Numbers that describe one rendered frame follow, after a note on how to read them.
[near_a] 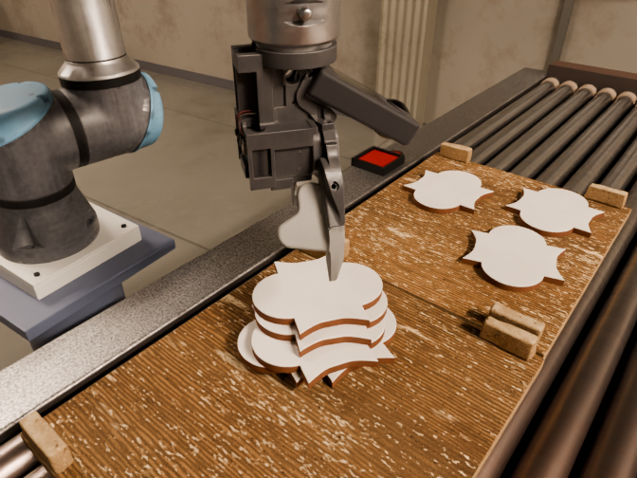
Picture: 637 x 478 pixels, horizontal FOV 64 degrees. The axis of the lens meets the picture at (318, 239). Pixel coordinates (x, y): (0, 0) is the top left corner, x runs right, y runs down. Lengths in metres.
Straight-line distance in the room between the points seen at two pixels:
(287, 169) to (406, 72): 2.98
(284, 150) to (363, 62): 3.27
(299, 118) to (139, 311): 0.36
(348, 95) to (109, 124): 0.46
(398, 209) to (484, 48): 2.58
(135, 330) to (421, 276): 0.37
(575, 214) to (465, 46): 2.58
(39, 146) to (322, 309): 0.46
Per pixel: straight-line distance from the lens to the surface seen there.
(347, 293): 0.58
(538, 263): 0.75
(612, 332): 0.72
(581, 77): 1.69
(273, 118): 0.45
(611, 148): 1.25
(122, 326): 0.69
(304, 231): 0.46
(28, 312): 0.83
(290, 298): 0.57
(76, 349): 0.68
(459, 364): 0.59
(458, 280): 0.70
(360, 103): 0.46
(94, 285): 0.84
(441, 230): 0.80
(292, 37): 0.42
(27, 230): 0.86
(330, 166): 0.45
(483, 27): 3.35
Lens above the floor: 1.36
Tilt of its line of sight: 34 degrees down
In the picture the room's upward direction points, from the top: straight up
